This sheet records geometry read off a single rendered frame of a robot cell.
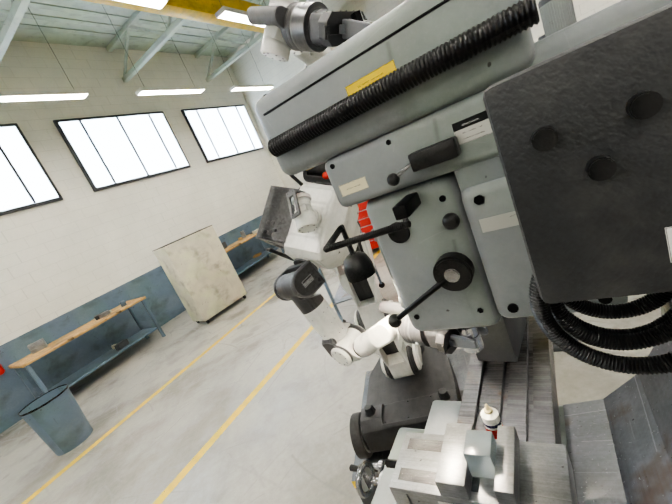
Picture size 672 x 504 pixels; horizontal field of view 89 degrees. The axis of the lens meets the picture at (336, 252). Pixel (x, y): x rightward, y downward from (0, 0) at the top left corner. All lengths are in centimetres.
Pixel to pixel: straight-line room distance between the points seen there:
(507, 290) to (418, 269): 16
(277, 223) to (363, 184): 59
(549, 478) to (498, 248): 46
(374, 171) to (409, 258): 19
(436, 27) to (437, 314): 50
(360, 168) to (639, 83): 42
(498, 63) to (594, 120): 26
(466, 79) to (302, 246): 73
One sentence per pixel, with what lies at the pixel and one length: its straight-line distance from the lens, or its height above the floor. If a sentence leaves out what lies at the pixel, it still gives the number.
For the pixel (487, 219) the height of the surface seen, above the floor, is 154.
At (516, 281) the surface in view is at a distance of 66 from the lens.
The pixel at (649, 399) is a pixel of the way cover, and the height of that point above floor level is 100.
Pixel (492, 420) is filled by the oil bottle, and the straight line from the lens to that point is 96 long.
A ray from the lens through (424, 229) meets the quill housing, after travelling 66.
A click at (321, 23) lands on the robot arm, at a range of 75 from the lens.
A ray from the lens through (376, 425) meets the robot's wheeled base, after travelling 174.
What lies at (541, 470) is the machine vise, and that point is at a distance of 88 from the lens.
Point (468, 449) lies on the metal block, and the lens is 84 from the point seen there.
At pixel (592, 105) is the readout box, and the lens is 33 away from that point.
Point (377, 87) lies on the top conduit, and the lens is 57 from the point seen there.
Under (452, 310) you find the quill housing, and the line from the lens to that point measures 73.
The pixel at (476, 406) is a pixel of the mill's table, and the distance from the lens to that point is 112.
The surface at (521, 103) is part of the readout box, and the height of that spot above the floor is 170.
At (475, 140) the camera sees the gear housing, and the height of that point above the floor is 167.
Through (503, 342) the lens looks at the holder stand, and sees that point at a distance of 119.
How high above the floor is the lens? 172
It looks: 13 degrees down
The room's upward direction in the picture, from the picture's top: 23 degrees counter-clockwise
